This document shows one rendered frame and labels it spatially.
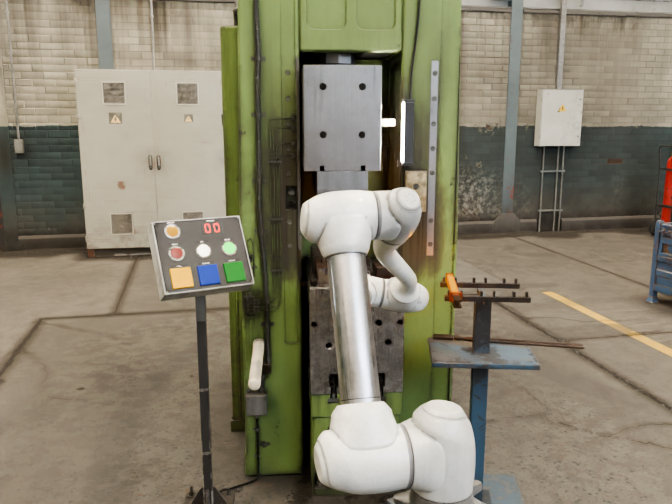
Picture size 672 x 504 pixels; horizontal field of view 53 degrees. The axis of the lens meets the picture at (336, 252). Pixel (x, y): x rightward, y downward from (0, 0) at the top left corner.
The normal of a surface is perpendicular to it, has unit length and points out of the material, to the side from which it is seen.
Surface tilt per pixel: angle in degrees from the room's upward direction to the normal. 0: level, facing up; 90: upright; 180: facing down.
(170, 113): 90
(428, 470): 91
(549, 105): 90
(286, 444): 90
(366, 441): 61
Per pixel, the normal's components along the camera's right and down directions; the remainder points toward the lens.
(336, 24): 0.07, 0.19
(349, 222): 0.18, -0.17
